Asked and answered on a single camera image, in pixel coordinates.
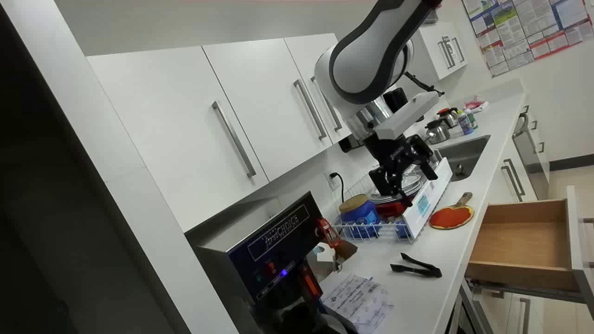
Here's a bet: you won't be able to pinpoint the open wooden drawer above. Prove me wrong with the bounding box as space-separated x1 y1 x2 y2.
466 186 594 304

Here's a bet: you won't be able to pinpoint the wall poster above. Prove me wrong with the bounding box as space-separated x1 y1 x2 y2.
460 0 594 78

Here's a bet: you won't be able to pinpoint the white upper cabinet left door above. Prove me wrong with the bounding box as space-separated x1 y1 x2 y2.
89 46 267 232

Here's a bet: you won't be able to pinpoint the stainless steel sink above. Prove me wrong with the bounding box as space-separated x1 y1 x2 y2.
440 135 490 182

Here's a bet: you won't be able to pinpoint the white upper cabinet right door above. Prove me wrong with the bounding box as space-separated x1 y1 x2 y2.
286 33 349 143

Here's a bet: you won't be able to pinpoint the black power cable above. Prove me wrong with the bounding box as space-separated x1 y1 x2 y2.
329 171 347 204

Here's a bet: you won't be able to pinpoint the black tongs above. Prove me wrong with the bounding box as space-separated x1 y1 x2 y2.
390 252 442 278

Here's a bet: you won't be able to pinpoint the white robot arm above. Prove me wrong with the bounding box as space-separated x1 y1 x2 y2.
314 0 442 199

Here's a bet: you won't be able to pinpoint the silver kettle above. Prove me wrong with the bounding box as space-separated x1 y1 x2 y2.
425 119 449 145

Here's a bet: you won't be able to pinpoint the white wire dish rack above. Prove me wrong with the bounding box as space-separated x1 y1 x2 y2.
336 211 410 241

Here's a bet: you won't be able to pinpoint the blue container with lid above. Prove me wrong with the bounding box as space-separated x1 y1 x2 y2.
340 195 379 224

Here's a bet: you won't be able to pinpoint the paper sheet on counter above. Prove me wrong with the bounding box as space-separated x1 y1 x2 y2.
321 273 394 334

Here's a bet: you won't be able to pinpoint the red ping pong paddle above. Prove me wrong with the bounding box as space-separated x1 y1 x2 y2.
429 193 473 230

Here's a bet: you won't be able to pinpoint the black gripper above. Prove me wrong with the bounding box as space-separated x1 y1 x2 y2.
364 135 438 197

